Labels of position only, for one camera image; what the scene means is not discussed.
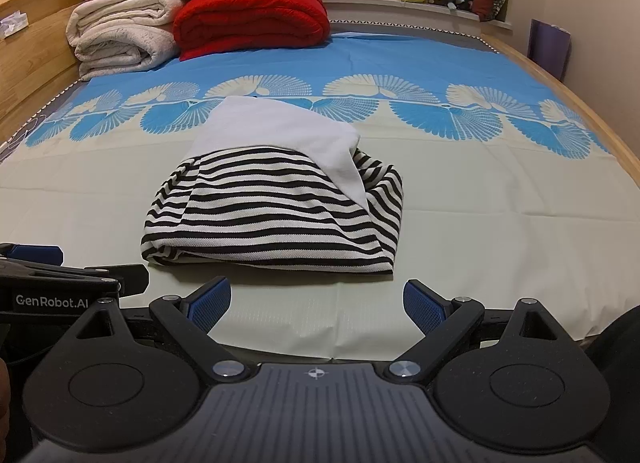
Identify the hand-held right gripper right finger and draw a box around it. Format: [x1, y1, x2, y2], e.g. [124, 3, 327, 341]
[384, 279, 562, 385]

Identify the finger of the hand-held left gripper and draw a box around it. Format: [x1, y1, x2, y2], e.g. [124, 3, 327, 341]
[0, 243, 64, 268]
[0, 262, 150, 297]

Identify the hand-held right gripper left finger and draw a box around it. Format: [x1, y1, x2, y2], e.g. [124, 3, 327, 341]
[75, 276, 253, 384]

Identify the striped and white hooded top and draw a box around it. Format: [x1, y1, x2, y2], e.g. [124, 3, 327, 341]
[140, 95, 405, 277]

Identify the wooden headboard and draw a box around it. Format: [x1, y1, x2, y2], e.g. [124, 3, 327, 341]
[0, 0, 108, 144]

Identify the tissue box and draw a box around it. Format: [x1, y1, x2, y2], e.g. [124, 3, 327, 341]
[0, 13, 31, 42]

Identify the cream folded blanket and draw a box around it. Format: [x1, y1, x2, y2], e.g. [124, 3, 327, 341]
[65, 0, 188, 82]

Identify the red folded blanket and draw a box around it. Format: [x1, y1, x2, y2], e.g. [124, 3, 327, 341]
[172, 0, 331, 62]

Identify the white windowsill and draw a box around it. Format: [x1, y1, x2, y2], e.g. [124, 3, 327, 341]
[322, 0, 513, 36]

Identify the wooden bed frame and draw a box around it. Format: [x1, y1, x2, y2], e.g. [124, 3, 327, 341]
[480, 35, 640, 176]

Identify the purple folder by wall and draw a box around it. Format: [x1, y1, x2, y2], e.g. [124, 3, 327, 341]
[529, 19, 572, 84]

